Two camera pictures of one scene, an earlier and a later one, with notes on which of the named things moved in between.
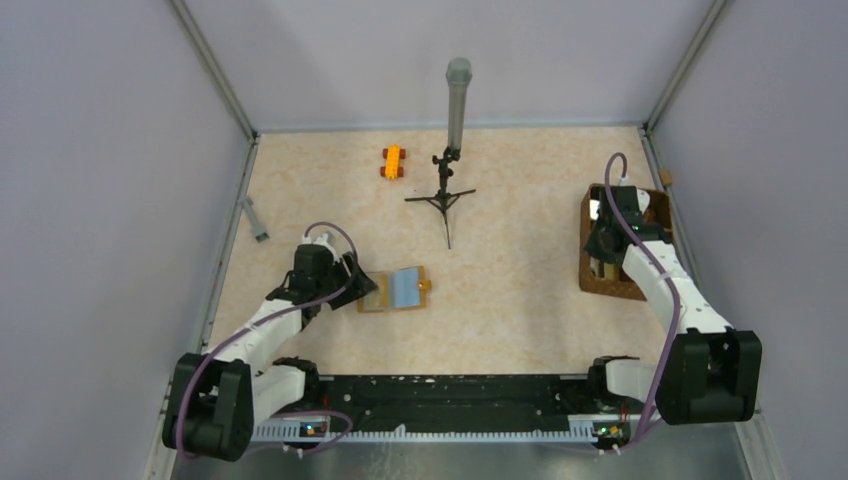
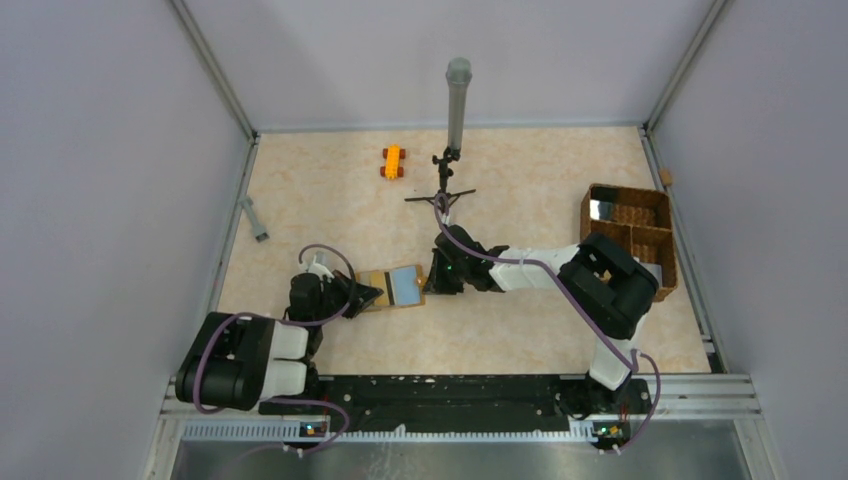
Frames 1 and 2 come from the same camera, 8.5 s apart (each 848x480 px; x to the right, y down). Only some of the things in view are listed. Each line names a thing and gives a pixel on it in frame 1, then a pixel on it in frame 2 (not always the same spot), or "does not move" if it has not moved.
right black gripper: [592, 247] to [436, 285]
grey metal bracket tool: [260, 233] does not move
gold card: [380, 297] does not move
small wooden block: [666, 176] does not move
